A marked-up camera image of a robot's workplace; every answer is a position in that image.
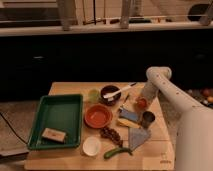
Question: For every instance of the red apple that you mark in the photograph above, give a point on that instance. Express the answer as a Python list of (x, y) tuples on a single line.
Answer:
[(141, 103)]

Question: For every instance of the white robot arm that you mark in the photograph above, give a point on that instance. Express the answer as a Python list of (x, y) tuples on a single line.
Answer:
[(194, 141)]

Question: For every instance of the red bowl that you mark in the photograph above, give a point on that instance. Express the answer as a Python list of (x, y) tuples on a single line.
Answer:
[(98, 116)]

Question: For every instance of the green cup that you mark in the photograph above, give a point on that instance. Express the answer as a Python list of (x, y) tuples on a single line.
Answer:
[(93, 96)]

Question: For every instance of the yellow banana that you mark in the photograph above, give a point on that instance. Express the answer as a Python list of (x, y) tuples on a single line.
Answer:
[(128, 123)]

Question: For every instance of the blue sponge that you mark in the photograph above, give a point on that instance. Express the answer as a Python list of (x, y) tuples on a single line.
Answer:
[(129, 115)]

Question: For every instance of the dark grape bunch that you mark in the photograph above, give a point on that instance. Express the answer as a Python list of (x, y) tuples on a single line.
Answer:
[(111, 134)]

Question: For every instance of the green plastic tray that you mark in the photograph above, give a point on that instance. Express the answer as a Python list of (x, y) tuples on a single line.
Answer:
[(61, 113)]

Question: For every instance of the metal cup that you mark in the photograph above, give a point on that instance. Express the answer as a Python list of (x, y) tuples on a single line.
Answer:
[(147, 119)]

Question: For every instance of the grey folded cloth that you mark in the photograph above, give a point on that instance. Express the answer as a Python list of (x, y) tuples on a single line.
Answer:
[(137, 137)]

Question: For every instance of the green cucumber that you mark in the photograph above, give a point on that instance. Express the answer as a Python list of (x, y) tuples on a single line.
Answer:
[(113, 152)]

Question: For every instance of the tan sponge block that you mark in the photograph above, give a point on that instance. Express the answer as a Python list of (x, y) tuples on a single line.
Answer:
[(54, 135)]

